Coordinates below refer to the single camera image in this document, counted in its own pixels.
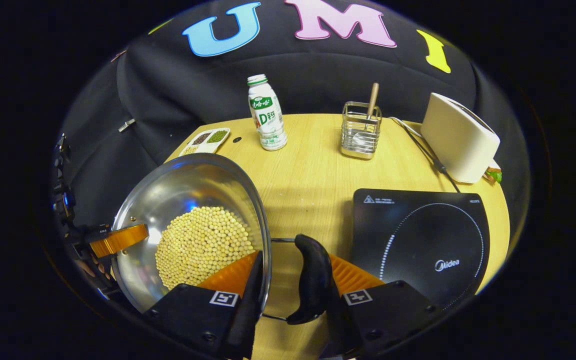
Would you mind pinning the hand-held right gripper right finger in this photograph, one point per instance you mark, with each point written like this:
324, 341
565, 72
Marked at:
338, 330

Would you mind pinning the black backdrop cloth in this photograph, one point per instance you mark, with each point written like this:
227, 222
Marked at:
318, 75

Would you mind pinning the pile of yellow soybeans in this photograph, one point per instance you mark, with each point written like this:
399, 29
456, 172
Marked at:
203, 245

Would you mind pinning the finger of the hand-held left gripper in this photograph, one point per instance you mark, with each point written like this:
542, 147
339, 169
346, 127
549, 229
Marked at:
118, 240

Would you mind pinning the white divided bean dish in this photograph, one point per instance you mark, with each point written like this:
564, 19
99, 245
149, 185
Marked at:
208, 137

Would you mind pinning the black induction cooktop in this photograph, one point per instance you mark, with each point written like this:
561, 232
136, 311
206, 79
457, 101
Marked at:
418, 235

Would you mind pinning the white toaster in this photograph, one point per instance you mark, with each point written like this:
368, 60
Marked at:
458, 140

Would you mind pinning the silver backdrop clip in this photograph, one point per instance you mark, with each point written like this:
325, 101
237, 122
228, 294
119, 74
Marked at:
127, 125

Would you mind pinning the toy sandwich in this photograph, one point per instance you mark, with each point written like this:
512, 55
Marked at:
494, 175

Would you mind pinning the stainless steel pot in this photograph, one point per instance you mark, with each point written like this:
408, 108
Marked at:
188, 185

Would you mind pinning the white green-label milk bottle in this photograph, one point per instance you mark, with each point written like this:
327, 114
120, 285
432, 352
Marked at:
268, 125

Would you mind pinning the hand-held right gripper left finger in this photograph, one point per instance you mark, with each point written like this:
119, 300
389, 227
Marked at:
248, 310

